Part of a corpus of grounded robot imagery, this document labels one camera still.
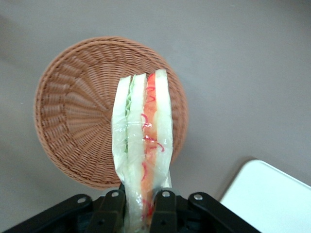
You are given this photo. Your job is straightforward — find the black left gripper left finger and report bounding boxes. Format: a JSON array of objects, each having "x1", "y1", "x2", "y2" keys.
[{"x1": 2, "y1": 189, "x2": 126, "y2": 233}]

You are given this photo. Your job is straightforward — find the triangle sandwich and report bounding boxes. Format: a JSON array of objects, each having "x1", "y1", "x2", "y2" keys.
[{"x1": 111, "y1": 69, "x2": 173, "y2": 233}]

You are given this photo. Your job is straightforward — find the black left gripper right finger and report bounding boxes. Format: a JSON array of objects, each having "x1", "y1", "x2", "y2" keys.
[{"x1": 151, "y1": 189, "x2": 261, "y2": 233}]

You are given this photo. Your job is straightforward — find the brown round wicker basket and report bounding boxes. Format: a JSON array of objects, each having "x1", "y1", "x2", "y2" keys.
[{"x1": 33, "y1": 36, "x2": 189, "y2": 190}]

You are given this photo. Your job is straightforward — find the cream rectangular tray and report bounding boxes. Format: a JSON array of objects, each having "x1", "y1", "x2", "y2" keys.
[{"x1": 219, "y1": 159, "x2": 311, "y2": 233}]

